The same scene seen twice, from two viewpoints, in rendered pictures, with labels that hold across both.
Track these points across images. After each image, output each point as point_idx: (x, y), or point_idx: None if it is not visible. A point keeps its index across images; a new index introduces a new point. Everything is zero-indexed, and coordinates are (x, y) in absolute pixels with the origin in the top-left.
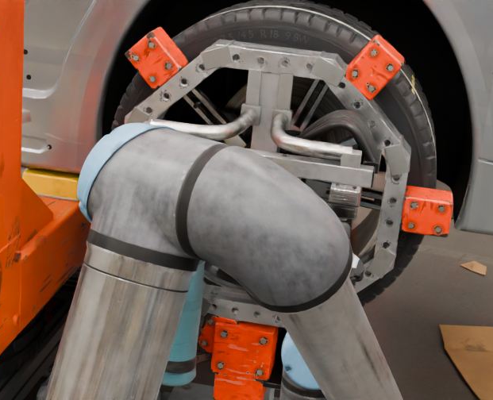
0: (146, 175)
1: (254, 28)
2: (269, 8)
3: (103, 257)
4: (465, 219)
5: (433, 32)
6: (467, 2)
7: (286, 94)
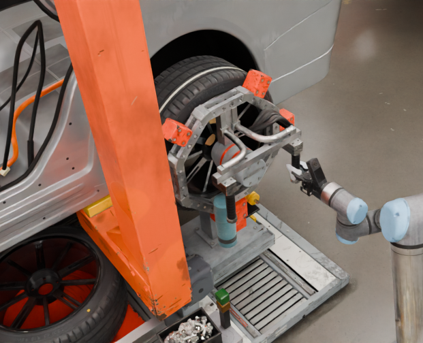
0: None
1: (203, 94)
2: (199, 80)
3: (418, 250)
4: None
5: (199, 31)
6: (250, 28)
7: (236, 115)
